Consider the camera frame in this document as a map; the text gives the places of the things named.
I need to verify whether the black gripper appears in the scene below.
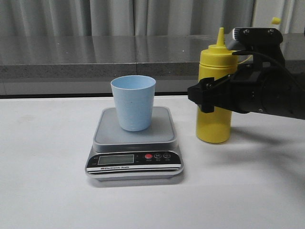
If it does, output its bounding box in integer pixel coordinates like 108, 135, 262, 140
187, 64, 269, 114

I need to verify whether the yellow squeeze bottle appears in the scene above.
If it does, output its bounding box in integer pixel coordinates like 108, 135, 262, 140
195, 17, 282, 144

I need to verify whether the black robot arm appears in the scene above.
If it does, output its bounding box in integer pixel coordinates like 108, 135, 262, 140
188, 65, 305, 119

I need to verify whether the light blue plastic cup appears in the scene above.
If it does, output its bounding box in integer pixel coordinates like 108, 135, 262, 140
111, 75, 156, 132

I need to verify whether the grey digital kitchen scale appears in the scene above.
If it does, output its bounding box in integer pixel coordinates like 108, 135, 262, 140
85, 106, 184, 181

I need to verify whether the grey curtain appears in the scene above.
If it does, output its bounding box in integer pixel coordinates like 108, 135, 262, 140
0, 0, 305, 36

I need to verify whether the black camera cable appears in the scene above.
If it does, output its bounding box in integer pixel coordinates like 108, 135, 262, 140
232, 50, 305, 96

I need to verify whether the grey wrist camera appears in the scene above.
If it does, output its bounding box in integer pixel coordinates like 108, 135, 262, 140
225, 27, 286, 67

